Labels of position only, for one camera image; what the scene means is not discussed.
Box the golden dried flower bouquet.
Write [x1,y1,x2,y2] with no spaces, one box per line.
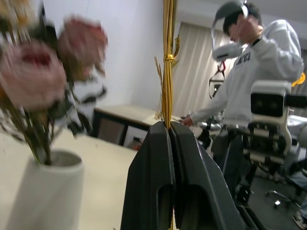
[153,0,181,127]

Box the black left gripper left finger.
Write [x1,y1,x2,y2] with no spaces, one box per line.
[120,121,176,230]

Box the white ceramic vase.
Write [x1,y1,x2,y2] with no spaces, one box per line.
[4,149,86,230]

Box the red and black hanging harness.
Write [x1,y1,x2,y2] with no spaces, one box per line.
[208,60,226,99]

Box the office chair wheeled base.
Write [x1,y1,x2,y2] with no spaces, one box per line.
[264,188,303,209]

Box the person in grey hoodie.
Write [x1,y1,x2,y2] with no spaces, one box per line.
[181,1,306,199]

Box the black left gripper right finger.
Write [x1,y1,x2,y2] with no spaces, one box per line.
[169,122,246,230]

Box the beige curtain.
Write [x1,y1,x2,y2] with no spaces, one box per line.
[172,21,232,118]

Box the person in blue jeans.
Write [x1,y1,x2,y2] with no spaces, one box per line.
[284,167,307,229]

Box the yellow round object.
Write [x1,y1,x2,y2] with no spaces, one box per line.
[291,72,307,87]

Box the pink rose bouquet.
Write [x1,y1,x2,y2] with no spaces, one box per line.
[0,0,109,166]

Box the white VR headset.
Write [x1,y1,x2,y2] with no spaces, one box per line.
[211,0,250,60]

